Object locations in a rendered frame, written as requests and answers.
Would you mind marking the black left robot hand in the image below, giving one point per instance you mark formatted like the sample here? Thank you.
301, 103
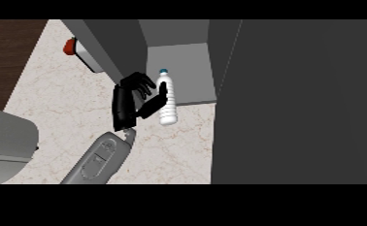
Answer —
123, 107

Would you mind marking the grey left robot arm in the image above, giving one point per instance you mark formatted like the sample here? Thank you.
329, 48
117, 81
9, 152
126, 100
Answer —
98, 162

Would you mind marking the white plastic water bottle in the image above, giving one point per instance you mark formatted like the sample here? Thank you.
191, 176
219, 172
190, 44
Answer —
167, 107

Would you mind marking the grey open cabinet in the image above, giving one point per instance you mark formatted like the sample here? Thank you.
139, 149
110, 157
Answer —
179, 71

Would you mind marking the dark grey cabinet door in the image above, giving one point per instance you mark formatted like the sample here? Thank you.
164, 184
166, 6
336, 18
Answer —
292, 107

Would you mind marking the red round knob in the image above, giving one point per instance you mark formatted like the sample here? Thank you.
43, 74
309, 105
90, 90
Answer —
70, 47

